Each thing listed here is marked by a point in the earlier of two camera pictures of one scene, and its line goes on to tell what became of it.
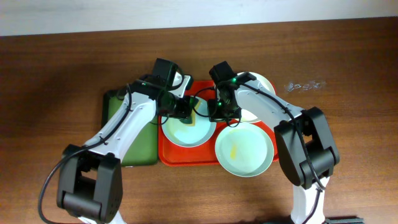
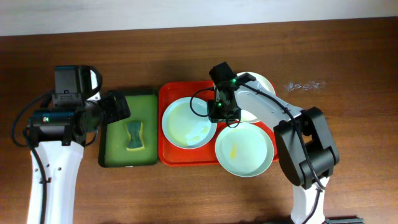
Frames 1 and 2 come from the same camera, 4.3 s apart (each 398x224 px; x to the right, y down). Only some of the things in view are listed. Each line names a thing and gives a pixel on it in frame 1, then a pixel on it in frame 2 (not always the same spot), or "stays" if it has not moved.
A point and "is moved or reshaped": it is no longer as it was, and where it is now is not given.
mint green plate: [245, 150] stays
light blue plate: [191, 134] stays
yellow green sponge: [191, 121] is moved or reshaped
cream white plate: [247, 116] stays
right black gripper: [219, 116] stays
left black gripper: [185, 107] to [112, 106]
